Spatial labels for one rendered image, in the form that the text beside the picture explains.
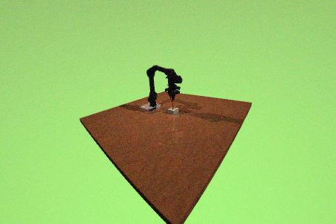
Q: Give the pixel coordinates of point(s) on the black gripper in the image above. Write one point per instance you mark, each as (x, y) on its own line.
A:
(172, 91)

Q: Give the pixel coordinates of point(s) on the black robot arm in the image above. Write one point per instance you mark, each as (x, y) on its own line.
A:
(171, 75)

